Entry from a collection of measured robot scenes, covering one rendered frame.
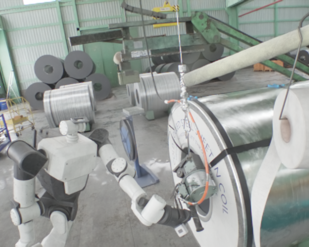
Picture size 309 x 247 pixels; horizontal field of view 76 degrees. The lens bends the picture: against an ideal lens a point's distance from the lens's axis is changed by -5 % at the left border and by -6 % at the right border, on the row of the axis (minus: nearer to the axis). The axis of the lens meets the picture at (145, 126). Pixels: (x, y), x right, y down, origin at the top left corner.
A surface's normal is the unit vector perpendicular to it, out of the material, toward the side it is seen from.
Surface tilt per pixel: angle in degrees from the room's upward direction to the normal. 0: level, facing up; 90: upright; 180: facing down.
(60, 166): 88
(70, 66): 90
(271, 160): 93
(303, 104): 39
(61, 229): 90
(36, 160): 105
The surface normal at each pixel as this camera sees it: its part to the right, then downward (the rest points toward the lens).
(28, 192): 0.79, 0.32
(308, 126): -0.26, -0.06
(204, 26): 0.03, 0.27
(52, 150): -0.23, -0.64
